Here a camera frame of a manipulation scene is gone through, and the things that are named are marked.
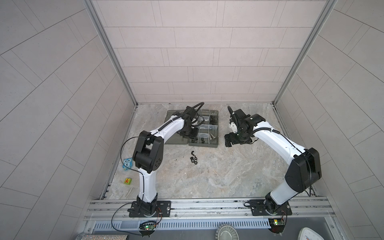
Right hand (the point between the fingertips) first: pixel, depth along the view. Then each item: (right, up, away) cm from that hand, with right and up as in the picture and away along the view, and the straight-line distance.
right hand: (231, 143), depth 83 cm
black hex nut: (-16, -1, +12) cm, 20 cm away
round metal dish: (-6, -36, -17) cm, 40 cm away
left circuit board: (-41, -33, -18) cm, 55 cm away
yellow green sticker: (-56, -19, -5) cm, 59 cm away
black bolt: (-8, +12, +23) cm, 27 cm away
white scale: (+28, -35, -19) cm, 49 cm away
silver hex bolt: (-8, +1, +13) cm, 16 cm away
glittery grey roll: (-57, -35, -22) cm, 70 cm away
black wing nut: (-22, -7, +7) cm, 25 cm away
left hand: (-19, +3, +9) cm, 21 cm away
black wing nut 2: (-22, -1, +12) cm, 25 cm away
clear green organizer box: (-12, +9, +17) cm, 22 cm away
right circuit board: (+18, -35, -15) cm, 42 cm away
